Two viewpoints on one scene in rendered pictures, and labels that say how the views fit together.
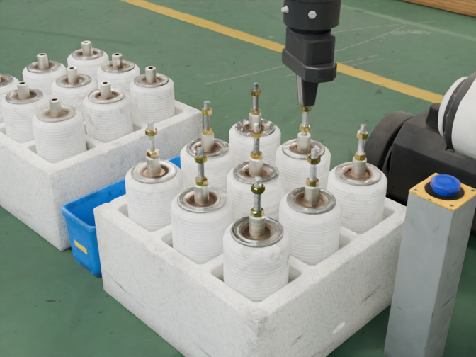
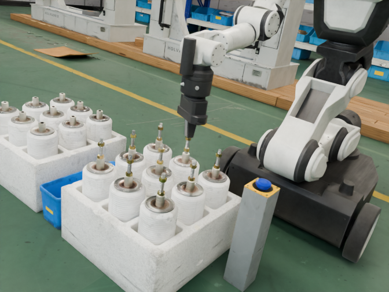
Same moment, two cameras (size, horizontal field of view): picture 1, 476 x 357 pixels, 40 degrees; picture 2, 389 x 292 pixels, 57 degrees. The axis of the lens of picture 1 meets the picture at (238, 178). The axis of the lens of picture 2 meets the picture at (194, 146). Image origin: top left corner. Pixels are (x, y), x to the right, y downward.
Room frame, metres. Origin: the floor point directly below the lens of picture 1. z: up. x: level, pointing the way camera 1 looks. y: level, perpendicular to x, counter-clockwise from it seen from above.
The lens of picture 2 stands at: (0.01, 0.05, 0.75)
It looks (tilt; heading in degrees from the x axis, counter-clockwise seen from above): 24 degrees down; 350
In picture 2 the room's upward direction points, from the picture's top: 9 degrees clockwise
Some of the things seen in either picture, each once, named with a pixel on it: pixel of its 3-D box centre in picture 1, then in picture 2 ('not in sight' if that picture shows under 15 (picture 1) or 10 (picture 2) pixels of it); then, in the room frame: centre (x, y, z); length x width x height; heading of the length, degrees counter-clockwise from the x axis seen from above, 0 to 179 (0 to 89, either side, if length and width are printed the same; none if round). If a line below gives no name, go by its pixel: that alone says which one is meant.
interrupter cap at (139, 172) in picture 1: (154, 171); (100, 167); (0.93, 0.14, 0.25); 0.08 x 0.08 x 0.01
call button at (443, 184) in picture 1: (445, 186); (263, 185); (0.78, -0.29, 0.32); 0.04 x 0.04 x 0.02
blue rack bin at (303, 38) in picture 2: not in sight; (300, 32); (5.51, -2.32, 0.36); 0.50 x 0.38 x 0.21; 135
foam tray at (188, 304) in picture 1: (254, 252); (153, 218); (0.93, -0.03, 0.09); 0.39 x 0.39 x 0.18; 44
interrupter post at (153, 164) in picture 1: (153, 165); (100, 163); (0.93, 0.14, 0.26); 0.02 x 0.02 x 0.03
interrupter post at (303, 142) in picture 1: (303, 142); (185, 157); (1.02, -0.11, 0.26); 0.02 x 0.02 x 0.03
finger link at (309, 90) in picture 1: (310, 89); (191, 128); (1.00, -0.12, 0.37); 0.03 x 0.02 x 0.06; 111
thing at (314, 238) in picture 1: (307, 248); (185, 216); (0.85, -0.11, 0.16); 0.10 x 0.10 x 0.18
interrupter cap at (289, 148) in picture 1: (303, 149); (184, 161); (1.02, -0.11, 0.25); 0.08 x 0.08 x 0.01
